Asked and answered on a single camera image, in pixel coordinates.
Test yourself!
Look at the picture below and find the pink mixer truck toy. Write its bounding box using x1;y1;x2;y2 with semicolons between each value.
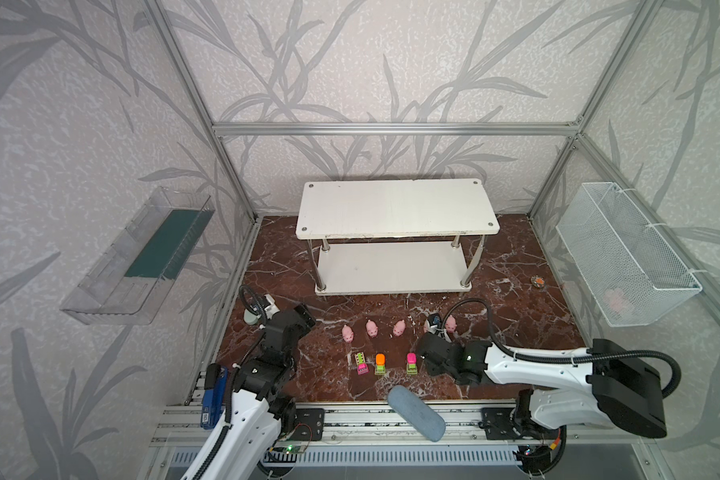
406;352;418;375

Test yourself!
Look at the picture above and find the orange mixer truck toy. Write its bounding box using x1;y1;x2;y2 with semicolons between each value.
374;353;386;376

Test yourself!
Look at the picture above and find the pink green truck toy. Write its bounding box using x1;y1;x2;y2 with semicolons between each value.
354;352;369;375

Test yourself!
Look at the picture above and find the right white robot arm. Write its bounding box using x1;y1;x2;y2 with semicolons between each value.
416;300;682;439

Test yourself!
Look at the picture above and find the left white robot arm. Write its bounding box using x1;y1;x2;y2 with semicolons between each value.
183;303;316;479

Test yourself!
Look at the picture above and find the white two-tier shelf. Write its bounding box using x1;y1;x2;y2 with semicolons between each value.
296;178;500;296

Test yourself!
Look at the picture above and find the pale green round object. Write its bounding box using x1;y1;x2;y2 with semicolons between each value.
243;309;260;326

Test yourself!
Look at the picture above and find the grey blue oval object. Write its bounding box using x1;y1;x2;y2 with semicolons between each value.
387;385;446;442

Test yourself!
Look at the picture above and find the small orange round object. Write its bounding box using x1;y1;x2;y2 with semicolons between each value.
531;276;546;289

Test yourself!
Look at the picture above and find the green circuit board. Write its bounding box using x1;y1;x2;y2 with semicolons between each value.
269;443;309;456

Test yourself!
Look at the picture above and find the pink toy in basket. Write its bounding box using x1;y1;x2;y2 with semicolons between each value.
603;288;634;316

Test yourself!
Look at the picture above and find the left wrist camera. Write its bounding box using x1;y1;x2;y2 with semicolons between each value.
259;294;280;320

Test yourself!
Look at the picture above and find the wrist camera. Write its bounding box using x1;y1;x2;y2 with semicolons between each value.
259;294;280;320
427;313;445;335

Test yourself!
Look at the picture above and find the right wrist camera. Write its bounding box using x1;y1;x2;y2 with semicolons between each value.
427;313;445;335

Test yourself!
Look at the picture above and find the blue tool on rail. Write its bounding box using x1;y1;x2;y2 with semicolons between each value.
200;363;228;430

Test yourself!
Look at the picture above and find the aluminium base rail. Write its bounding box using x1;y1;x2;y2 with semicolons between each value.
149;400;644;447

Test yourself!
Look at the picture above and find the clear plastic wall bin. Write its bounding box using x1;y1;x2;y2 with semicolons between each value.
60;187;215;326

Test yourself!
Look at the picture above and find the white wire mesh basket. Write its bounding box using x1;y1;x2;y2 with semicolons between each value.
556;182;703;328

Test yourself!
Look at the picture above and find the aluminium frame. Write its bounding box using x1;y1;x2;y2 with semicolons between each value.
166;1;720;411

